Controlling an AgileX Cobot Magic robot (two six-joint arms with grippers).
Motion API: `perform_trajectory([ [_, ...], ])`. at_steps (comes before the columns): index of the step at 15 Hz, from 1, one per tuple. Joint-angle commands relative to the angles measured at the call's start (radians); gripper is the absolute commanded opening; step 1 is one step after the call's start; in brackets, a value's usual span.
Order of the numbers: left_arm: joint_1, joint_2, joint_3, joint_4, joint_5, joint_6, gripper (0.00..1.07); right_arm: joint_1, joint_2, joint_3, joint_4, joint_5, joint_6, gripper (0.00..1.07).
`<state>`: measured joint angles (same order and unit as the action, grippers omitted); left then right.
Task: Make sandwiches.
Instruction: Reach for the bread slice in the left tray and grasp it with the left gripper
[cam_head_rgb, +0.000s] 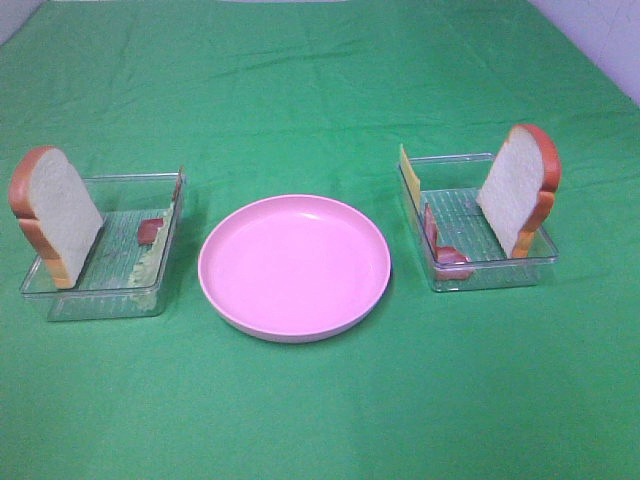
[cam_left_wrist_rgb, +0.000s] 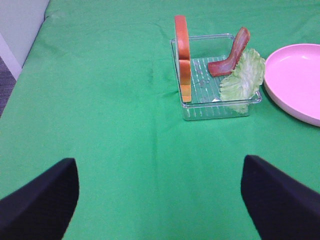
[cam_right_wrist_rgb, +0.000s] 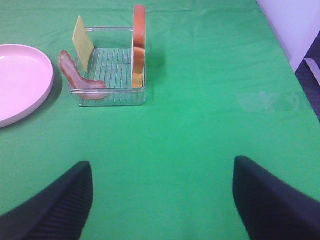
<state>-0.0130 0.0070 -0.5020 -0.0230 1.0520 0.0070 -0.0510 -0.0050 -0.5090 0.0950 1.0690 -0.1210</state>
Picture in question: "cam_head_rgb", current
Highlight yellow toy cheese slice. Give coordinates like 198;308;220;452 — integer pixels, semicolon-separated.
399;144;422;225

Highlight toy bacon strip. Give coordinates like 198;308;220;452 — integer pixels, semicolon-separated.
137;167;184;246
423;203;474;281

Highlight toy lettuce leaf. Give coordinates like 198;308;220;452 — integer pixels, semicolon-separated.
127;205;175;288

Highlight toy bread slice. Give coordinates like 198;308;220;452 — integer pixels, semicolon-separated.
8;146;103;289
476;124;562;258

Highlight pink round plate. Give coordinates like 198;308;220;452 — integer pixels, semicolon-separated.
198;194;391;343

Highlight right clear plastic container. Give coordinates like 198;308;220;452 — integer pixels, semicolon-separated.
398;153;558;292

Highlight clear plastic container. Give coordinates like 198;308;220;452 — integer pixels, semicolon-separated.
20;172;186;321
398;153;558;292

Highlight green tablecloth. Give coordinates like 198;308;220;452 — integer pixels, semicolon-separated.
1;1;639;479

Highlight left clear plastic container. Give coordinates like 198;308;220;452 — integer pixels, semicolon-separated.
20;172;186;321

